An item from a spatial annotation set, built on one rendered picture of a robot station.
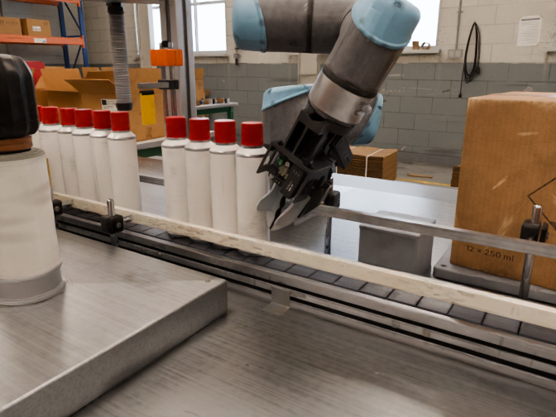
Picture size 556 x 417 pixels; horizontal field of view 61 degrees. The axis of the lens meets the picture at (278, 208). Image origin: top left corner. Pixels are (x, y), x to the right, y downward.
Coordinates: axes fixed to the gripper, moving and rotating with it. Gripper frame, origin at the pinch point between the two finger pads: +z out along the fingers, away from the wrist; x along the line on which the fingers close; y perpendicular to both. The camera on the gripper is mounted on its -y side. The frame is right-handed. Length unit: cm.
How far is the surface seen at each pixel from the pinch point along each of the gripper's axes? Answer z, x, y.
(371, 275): -6.5, 16.8, 4.8
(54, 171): 25, -47, 3
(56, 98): 109, -199, -111
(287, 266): 2.7, 6.2, 3.3
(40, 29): 287, -655, -407
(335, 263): -4.2, 12.0, 4.8
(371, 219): -9.0, 11.4, -2.6
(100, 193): 20.0, -33.6, 2.6
